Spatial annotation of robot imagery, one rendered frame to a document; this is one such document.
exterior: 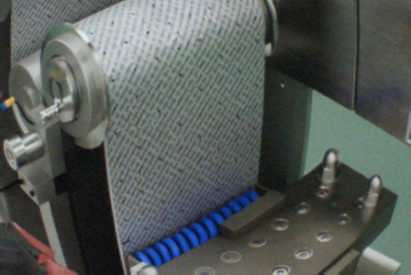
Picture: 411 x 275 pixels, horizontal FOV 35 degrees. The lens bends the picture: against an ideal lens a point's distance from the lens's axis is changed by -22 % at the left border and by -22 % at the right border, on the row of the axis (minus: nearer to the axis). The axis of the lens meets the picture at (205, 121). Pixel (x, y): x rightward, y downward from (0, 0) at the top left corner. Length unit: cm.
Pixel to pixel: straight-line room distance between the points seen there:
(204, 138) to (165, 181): 6
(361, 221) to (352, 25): 26
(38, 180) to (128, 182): 12
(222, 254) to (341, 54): 29
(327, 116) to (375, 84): 220
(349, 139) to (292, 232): 207
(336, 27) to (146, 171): 30
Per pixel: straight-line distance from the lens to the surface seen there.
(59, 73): 77
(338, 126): 306
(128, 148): 80
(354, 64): 93
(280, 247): 91
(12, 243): 75
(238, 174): 97
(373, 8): 87
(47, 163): 84
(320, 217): 96
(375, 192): 97
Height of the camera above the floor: 164
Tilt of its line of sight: 33 degrees down
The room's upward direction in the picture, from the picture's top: 1 degrees clockwise
